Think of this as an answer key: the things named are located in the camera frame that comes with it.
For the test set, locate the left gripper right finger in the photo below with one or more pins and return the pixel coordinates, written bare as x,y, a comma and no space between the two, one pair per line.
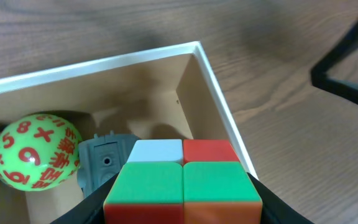
274,209

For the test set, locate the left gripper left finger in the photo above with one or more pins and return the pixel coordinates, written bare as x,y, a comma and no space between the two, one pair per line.
90,210

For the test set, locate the yellow grey toy truck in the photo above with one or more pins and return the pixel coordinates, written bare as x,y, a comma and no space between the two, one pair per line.
101,158

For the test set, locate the green ball with red numbers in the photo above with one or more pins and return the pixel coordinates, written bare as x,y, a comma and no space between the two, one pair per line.
38,152

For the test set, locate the multicoloured puzzle cube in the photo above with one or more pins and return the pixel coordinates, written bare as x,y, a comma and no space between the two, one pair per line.
191,181

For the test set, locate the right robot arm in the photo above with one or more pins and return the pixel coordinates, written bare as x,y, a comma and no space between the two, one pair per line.
337,71

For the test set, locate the white cardboard box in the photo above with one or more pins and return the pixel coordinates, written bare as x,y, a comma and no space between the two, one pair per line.
169,92

